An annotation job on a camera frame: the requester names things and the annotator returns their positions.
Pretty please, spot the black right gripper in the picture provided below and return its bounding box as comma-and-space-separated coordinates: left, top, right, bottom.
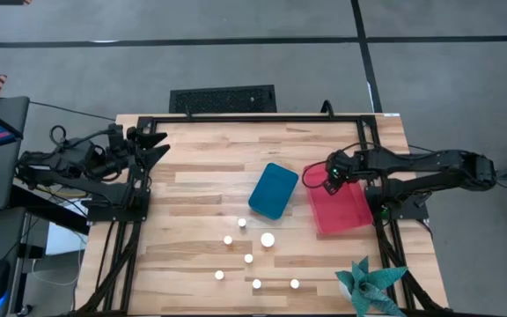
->
322, 150, 361, 196

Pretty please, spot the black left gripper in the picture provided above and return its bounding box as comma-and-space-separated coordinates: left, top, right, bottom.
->
106, 122, 173, 172

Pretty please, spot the red plastic bin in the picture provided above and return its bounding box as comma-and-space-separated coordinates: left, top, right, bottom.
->
302, 161, 374, 236

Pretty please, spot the blue plastic bin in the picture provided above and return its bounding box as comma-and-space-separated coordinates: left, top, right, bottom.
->
247, 162, 300, 221

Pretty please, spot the teal artificial plant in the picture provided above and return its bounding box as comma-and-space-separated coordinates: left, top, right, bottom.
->
334, 256, 408, 317

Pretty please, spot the white plant pot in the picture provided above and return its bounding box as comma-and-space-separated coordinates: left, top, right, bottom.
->
339, 281, 354, 303

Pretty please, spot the white box under table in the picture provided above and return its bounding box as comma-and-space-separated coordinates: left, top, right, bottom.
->
45, 222, 88, 256

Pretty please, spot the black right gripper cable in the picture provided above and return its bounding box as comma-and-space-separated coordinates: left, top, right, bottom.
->
301, 161, 330, 190

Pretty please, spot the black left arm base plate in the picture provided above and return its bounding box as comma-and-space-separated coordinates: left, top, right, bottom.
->
86, 188, 151, 223

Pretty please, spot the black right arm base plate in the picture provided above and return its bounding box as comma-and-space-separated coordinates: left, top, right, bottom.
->
365, 184, 430, 222

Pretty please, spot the black floor cable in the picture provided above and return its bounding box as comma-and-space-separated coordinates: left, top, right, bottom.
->
28, 100, 118, 122

